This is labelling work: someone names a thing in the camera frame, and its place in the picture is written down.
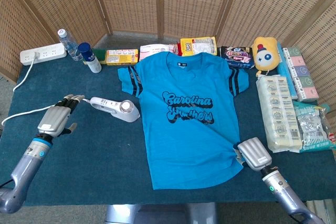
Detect white power cable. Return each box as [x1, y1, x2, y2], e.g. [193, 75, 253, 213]
[1, 51, 92, 127]

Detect dark teal tablecloth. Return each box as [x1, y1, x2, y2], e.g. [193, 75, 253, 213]
[0, 56, 336, 207]

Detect light blue long package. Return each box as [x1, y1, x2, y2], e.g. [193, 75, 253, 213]
[277, 41, 299, 98]

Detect teal bag silver sachets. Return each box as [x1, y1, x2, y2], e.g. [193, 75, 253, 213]
[292, 100, 336, 153]

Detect dark sanitary pad package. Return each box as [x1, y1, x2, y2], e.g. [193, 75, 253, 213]
[219, 45, 256, 70]

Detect white power strip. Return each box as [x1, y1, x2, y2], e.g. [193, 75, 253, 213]
[20, 42, 67, 66]

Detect clear bottle red label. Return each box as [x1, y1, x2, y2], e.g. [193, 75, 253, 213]
[321, 103, 336, 146]

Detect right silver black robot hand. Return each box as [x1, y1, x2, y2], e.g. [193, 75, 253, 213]
[234, 136, 273, 171]

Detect yellow rectangular box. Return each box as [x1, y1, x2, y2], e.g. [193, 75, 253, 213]
[106, 48, 139, 66]

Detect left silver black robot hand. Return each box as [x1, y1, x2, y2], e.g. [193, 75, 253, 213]
[37, 94, 86, 137]

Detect white bottle blue cap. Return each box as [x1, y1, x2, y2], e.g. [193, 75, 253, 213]
[78, 42, 102, 74]

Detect clear plastic water bottle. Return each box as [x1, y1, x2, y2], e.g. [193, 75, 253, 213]
[57, 28, 83, 61]

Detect white handheld steam iron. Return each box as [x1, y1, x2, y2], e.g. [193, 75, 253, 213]
[90, 97, 141, 123]

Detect yellow clear snack package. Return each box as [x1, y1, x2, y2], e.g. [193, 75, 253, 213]
[180, 36, 218, 57]

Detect green yellow sponge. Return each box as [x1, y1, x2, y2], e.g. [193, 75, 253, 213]
[83, 48, 108, 65]

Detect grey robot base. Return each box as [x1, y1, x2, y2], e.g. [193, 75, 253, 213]
[104, 202, 218, 224]

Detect blue printed t-shirt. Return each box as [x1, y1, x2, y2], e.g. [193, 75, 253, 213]
[117, 51, 249, 190]

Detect yellow plush toy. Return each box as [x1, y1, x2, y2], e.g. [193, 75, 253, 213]
[251, 36, 280, 78]

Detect pastel tissue multipack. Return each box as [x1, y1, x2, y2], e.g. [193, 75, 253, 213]
[282, 47, 320, 103]

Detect long white cotton pack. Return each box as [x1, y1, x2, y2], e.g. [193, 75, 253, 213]
[256, 74, 302, 154]

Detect pink white soft package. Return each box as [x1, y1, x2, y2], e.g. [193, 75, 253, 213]
[138, 44, 179, 62]

